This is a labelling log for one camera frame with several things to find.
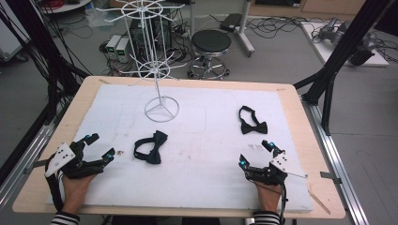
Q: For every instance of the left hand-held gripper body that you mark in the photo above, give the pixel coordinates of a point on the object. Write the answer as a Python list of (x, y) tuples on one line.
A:
[(78, 167)]

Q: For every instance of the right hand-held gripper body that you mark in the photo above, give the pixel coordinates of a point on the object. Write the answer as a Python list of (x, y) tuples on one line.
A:
[(269, 175)]

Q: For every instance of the black bow tie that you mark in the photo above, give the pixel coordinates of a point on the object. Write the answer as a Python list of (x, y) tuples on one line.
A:
[(155, 151), (252, 126)]

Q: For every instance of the person's right hand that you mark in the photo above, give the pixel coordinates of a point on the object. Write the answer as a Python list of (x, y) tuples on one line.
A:
[(268, 198)]

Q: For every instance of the person's left hand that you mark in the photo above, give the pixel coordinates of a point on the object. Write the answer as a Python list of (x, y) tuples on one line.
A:
[(75, 193)]

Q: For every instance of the white foam mat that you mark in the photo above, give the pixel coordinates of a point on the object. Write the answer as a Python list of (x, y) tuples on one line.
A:
[(203, 150)]

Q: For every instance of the thin wooden stick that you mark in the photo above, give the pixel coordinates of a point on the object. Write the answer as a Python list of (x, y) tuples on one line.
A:
[(319, 202)]

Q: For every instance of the person's dark trousers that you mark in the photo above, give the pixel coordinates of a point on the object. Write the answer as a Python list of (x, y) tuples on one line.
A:
[(140, 221)]

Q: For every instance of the grey bench power supply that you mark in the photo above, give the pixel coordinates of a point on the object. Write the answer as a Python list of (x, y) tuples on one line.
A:
[(112, 45), (122, 50)]

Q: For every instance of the white floor platform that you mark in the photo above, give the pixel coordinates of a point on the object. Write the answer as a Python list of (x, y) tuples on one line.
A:
[(325, 50)]

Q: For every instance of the white metal stand leg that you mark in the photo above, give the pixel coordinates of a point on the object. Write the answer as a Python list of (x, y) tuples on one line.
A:
[(244, 31)]

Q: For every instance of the black round stool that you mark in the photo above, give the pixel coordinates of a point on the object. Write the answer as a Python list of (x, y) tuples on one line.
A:
[(211, 40)]

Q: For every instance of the black computer tower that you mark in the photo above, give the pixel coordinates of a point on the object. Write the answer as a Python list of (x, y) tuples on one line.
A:
[(165, 34)]

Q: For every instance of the black box on floor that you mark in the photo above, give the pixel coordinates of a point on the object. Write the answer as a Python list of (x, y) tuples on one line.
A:
[(231, 22)]

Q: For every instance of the round white table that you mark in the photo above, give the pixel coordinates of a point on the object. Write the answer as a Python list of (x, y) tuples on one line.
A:
[(72, 7)]

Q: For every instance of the grey metal bracket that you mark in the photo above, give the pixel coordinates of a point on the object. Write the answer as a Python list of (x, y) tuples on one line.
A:
[(328, 175), (40, 163)]

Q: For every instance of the silver aluminium rail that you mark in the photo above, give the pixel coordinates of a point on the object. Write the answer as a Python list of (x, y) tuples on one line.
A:
[(31, 146), (338, 162)]

